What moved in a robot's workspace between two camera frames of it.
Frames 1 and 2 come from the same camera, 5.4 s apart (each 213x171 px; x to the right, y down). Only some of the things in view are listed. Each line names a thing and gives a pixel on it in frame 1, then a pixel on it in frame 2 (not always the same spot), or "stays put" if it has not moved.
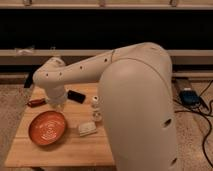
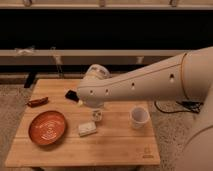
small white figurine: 97,108 stays put
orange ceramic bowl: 47,127 stays put
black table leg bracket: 29,80 stays put
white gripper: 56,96 to 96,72
